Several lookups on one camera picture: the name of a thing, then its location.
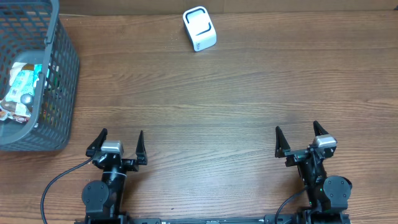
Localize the dark grey plastic basket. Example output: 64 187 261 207
1 0 80 151

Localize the teal wet wipes pack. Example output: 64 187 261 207
5 70 35 103

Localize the teal tissue pack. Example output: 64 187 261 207
33 64 50 89

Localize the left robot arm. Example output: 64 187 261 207
81 128 147 224

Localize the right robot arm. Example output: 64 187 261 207
274 121 353 224

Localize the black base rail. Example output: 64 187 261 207
74 214 352 224

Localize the beige brown snack bag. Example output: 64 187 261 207
1 62 42 123

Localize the white barcode scanner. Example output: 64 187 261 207
182 6 217 52

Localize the yellow drink bottle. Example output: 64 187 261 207
20 93 34 107

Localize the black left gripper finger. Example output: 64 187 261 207
136 130 147 166
85 128 108 157

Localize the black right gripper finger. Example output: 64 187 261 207
313 121 328 136
275 126 290 158

